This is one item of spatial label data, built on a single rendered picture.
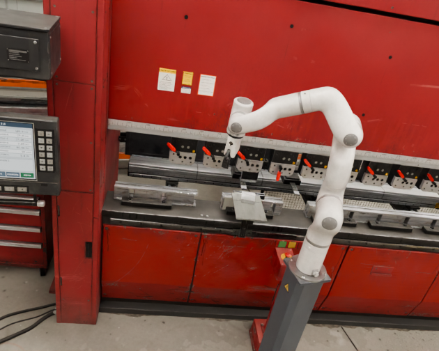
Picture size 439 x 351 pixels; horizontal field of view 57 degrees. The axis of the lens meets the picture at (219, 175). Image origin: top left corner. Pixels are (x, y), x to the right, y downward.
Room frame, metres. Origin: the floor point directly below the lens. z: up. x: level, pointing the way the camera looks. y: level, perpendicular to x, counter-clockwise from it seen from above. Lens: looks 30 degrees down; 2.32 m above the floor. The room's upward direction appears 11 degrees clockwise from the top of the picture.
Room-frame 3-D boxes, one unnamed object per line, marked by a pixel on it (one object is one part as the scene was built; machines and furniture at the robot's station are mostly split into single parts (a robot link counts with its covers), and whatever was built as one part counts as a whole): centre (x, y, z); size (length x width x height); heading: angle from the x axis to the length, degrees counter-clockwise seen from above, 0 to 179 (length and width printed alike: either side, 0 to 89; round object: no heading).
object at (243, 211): (2.03, -0.21, 1.00); 0.26 x 0.18 x 0.01; 10
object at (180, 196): (2.08, 0.36, 0.92); 0.50 x 0.06 x 0.10; 100
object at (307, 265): (1.57, -0.52, 1.09); 0.19 x 0.19 x 0.18
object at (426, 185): (2.37, -1.34, 1.26); 0.15 x 0.09 x 0.17; 100
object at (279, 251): (1.92, -0.53, 0.75); 0.20 x 0.16 x 0.18; 102
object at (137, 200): (2.01, 0.40, 0.89); 0.30 x 0.05 x 0.03; 100
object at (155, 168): (2.54, -0.52, 0.93); 2.30 x 0.14 x 0.10; 100
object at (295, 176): (2.39, -0.50, 1.01); 0.26 x 0.12 x 0.05; 10
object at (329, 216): (1.54, -0.51, 1.30); 0.19 x 0.12 x 0.24; 172
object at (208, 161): (2.13, 0.04, 1.26); 0.15 x 0.09 x 0.17; 100
